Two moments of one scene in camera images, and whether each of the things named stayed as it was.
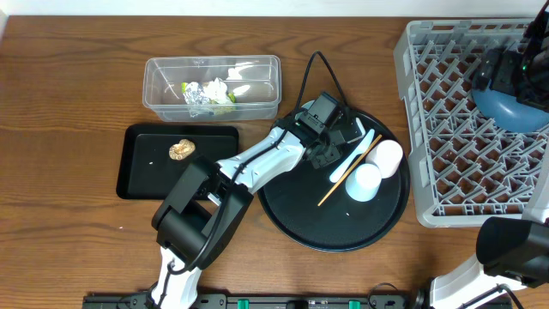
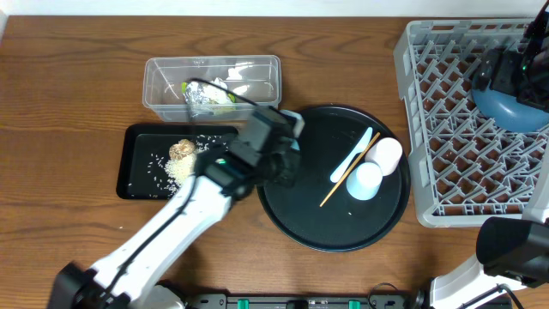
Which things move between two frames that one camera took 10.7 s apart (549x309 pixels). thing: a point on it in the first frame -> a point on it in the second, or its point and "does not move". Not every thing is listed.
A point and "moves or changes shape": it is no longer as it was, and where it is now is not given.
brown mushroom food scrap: (180, 150) does not move
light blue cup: (364, 182) does not move
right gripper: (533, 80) does not move
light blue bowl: (305, 107) moves or changes shape
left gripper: (333, 143) -> (282, 162)
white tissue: (216, 90) does not move
